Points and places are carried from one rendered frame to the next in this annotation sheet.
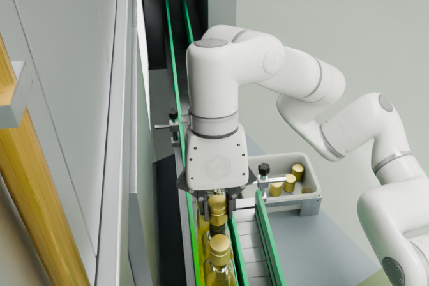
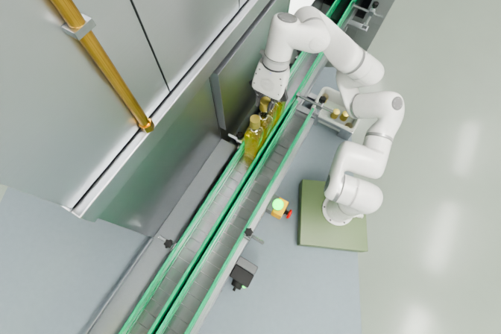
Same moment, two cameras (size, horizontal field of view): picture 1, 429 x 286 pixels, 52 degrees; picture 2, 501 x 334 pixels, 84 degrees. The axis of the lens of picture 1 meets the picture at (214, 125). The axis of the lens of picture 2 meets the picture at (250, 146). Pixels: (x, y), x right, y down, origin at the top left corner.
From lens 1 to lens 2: 0.31 m
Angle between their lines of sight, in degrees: 32
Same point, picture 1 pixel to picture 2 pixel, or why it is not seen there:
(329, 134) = (355, 101)
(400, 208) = (353, 159)
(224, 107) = (277, 57)
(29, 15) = not seen: outside the picture
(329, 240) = not seen: hidden behind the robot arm
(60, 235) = (110, 76)
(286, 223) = (326, 134)
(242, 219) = (298, 118)
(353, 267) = not seen: hidden behind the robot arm
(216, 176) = (265, 88)
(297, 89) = (339, 67)
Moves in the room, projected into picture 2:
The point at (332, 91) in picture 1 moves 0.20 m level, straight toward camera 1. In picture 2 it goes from (365, 79) to (313, 110)
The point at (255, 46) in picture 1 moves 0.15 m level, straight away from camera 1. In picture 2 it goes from (309, 31) to (345, 0)
